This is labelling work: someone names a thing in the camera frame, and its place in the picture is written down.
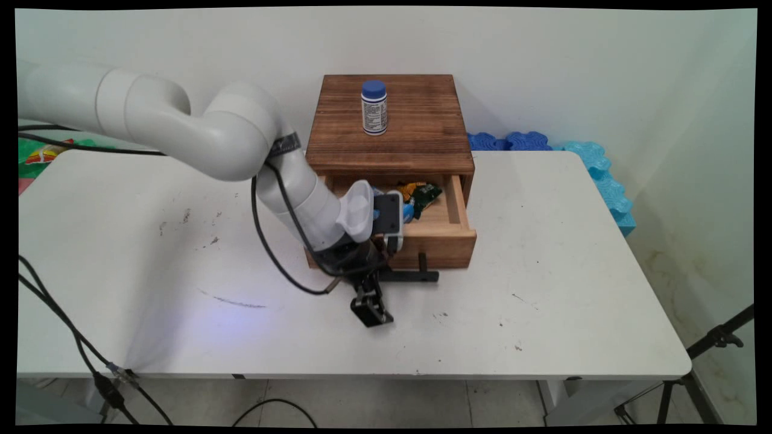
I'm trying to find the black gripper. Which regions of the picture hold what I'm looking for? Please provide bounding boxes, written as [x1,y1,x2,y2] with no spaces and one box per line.
[312,234,395,329]

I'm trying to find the wooden drawer with black handle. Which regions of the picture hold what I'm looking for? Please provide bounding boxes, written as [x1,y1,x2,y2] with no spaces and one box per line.
[304,173,478,285]

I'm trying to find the white bottle with blue cap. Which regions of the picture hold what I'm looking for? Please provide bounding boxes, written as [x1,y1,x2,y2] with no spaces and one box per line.
[360,80,388,137]

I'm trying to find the white table leg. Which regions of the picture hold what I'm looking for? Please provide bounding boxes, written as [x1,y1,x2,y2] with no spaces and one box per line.
[536,379,604,426]

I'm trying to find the dark blue foam mat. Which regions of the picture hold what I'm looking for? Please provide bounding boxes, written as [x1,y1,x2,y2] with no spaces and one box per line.
[466,131,553,153]

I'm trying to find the light blue foam mat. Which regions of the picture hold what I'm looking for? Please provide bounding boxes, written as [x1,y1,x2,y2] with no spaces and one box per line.
[551,140,638,237]

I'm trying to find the black tripod stand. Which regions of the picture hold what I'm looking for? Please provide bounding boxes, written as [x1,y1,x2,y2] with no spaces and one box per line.
[613,304,755,426]

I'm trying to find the red yellow snack packet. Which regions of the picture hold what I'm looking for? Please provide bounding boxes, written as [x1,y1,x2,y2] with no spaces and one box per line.
[24,139,75,165]

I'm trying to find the green plastic bag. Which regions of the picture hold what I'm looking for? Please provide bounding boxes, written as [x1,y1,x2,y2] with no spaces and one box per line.
[18,136,116,180]

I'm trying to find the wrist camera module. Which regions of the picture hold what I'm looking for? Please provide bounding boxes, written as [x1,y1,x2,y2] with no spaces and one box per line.
[372,190,405,254]

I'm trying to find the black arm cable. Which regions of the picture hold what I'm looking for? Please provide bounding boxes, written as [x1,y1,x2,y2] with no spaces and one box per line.
[17,124,340,297]

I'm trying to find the black looped floor cable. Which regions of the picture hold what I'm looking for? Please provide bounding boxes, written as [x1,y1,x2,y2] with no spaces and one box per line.
[232,397,319,428]

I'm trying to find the black cable strap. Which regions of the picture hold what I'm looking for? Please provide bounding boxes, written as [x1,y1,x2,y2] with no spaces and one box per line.
[267,132,301,160]

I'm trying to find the black floor cable with connector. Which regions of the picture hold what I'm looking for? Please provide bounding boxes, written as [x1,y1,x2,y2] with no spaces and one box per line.
[17,274,174,426]

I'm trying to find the thin black floor cable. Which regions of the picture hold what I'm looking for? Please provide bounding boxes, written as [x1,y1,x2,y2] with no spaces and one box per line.
[17,255,115,368]

